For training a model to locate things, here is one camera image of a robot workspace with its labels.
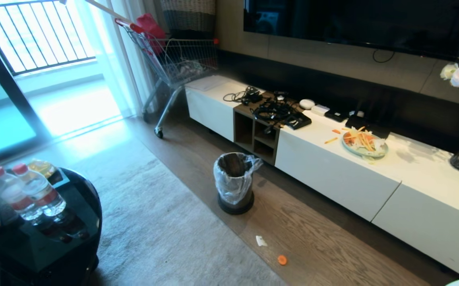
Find metal shopping cart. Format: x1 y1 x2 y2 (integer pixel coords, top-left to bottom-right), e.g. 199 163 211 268
115 18 220 139

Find light blue dish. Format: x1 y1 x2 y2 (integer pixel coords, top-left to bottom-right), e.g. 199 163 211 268
341 130 389 158

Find white long media cabinet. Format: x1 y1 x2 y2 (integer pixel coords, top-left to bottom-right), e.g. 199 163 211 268
184 75 459 279

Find white sheer curtain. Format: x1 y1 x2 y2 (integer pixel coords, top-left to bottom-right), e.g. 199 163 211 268
74 0 162 118

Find black hanging cable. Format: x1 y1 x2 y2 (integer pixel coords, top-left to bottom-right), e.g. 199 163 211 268
372 48 396 64

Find round black glass table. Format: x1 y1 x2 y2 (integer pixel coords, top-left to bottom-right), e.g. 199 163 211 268
0 167 103 286

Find red bag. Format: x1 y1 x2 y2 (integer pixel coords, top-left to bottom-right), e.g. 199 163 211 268
136 13 167 55

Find red cap water bottle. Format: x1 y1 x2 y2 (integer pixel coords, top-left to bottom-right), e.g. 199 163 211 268
12 163 67 217
0 166 44 222

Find black balcony railing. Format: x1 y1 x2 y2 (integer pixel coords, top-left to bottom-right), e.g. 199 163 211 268
0 0 97 86

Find tangled black cables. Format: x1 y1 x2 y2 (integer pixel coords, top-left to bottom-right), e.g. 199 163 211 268
251 92 296 124

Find black power adapter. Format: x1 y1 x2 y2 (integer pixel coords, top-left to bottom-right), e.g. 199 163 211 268
223 86 263 105

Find woven basket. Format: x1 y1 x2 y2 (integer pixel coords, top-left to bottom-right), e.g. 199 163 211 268
160 0 217 33

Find grey floor rug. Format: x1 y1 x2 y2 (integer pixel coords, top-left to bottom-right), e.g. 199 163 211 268
15 137 289 286

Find black trash bin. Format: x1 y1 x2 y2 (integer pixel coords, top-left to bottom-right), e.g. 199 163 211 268
215 153 255 215

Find black set-top box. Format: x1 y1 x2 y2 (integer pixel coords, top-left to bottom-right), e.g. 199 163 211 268
284 112 312 130

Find large black television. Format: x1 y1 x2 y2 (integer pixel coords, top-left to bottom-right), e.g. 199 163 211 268
243 0 459 62

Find vegetable scraps pile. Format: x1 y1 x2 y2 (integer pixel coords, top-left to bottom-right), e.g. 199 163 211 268
343 126 385 154

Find black router box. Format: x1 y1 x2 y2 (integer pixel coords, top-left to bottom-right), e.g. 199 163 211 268
345 113 391 139

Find yellow drink bottle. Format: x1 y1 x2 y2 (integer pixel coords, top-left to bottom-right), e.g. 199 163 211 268
28 159 58 179

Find trash bin with plastic liner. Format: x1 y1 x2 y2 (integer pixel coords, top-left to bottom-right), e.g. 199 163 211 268
213 153 263 205

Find black small device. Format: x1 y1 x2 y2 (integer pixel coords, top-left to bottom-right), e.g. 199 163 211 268
324 109 349 122

